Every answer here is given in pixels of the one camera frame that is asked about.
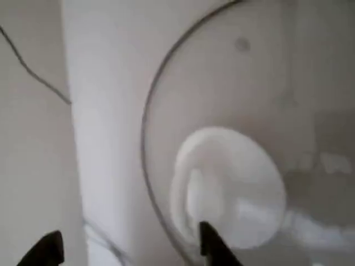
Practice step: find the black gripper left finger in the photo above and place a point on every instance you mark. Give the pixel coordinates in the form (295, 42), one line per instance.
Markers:
(48, 249)

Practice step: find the glass lid with white knob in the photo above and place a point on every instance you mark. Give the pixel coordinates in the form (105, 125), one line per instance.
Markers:
(249, 97)

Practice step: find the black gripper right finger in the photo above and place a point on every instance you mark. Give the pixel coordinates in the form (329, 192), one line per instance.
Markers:
(216, 249)

